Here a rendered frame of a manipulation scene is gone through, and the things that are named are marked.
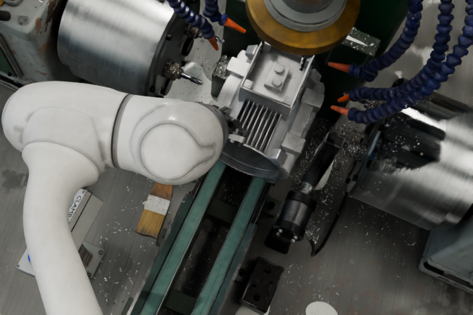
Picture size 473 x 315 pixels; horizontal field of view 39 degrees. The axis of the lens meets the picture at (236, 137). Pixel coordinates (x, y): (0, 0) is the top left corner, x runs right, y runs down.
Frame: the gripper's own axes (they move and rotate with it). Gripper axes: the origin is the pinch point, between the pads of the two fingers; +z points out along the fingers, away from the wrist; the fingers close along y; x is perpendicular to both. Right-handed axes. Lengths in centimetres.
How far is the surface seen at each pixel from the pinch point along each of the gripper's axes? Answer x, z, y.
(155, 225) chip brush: 30.5, 17.8, 6.5
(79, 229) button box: 26.9, -9.6, 14.5
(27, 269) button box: 35.3, -14.7, 19.1
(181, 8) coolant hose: -15.3, -5.9, 12.8
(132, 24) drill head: -9.0, 0.0, 21.5
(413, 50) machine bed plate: -26, 51, -31
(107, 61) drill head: -0.7, 1.2, 23.9
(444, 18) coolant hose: -28.8, -18.4, -26.1
